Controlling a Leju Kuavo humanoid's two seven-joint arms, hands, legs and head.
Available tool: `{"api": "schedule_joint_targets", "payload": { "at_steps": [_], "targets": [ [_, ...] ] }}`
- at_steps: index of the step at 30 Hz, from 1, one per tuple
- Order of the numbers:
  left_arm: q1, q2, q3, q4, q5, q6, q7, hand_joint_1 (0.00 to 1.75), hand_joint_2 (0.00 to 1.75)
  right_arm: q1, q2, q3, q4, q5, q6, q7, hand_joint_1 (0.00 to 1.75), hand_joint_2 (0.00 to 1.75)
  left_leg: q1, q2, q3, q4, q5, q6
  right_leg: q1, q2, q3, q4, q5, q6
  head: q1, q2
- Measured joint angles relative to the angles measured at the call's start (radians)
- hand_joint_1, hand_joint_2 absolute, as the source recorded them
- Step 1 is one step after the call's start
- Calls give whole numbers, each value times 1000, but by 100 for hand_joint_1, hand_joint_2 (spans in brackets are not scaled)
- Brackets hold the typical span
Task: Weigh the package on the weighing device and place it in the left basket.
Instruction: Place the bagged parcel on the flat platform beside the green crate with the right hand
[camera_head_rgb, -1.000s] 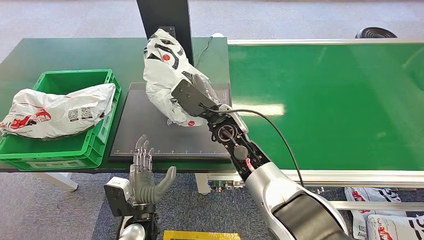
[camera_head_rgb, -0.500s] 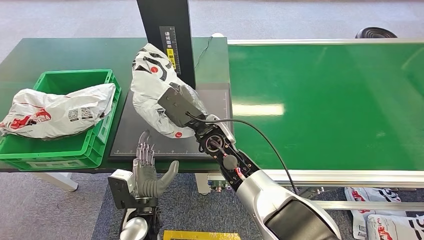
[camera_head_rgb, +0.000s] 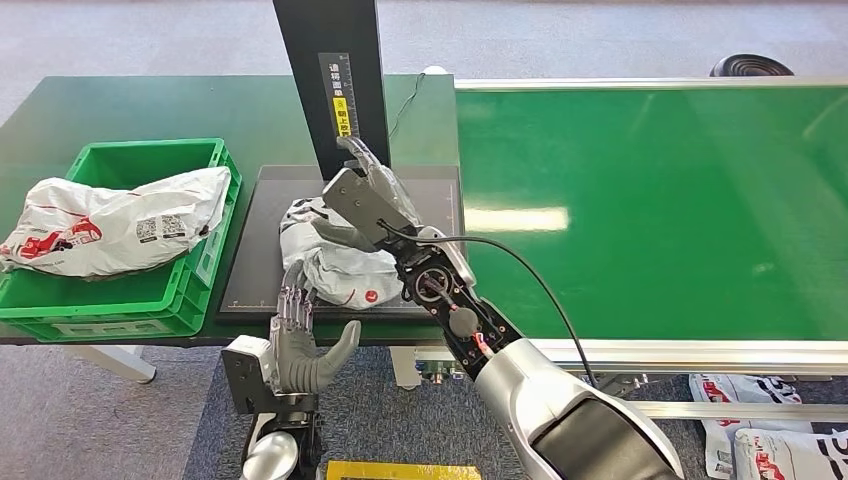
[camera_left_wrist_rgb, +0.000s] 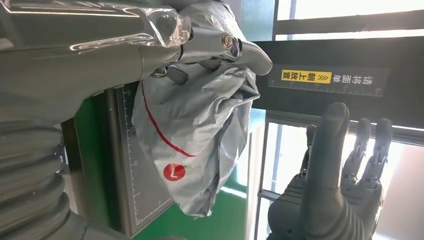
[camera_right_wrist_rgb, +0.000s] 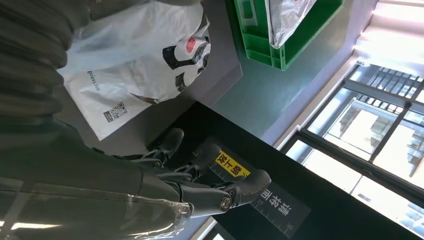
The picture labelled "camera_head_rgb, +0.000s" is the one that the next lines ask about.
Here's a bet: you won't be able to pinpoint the white upright table leg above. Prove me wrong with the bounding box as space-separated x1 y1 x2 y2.
388 345 423 391

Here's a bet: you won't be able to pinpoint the white package with red print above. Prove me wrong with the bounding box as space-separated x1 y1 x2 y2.
0 165 232 281

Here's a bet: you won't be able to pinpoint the white package with black print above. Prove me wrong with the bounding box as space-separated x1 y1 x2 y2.
278 196 407 311

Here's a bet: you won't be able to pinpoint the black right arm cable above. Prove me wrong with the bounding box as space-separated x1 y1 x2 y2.
380 221 602 390

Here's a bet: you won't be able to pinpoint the green plastic basket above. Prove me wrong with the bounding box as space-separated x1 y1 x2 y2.
0 137 242 343

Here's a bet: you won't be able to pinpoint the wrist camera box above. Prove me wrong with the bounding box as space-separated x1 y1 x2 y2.
220 334 275 416
321 166 420 248

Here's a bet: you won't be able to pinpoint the black ribbed round object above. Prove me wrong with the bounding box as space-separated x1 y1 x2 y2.
708 52 795 77

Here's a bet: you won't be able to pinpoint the yellow floor tape frame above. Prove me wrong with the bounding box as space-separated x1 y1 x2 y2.
325 459 483 480

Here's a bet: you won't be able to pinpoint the yellow and black column label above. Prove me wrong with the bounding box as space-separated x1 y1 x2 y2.
317 52 361 140

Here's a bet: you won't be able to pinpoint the black weighing device with column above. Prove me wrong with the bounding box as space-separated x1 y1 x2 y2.
217 0 470 326

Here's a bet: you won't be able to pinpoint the dark green table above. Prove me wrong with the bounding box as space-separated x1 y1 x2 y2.
0 72 473 348

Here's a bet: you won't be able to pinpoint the white floor package black letters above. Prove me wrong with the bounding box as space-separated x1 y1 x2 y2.
731 427 848 480

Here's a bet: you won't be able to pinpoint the white slanted table foot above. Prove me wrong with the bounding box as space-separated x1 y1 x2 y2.
66 344 158 384

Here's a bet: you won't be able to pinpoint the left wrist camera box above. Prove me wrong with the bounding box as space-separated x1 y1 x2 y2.
220 334 275 416

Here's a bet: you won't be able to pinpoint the green conveyor belt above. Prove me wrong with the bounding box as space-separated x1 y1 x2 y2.
454 84 848 342

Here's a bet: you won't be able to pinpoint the aluminium conveyor frame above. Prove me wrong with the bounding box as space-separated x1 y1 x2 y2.
413 74 848 439

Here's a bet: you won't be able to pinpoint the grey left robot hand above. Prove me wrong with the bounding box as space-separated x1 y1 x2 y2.
268 260 364 397

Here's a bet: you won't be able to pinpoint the dark blue floor mat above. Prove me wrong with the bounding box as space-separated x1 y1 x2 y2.
182 344 848 480

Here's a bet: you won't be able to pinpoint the white floor package red letters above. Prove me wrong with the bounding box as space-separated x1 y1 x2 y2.
688 372 813 480

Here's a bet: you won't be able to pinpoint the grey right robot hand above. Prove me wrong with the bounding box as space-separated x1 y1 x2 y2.
311 135 425 255

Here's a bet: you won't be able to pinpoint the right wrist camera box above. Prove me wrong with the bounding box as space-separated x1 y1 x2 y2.
321 166 420 248

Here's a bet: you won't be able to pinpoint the thin black table cable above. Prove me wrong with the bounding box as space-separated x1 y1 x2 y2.
387 71 426 140

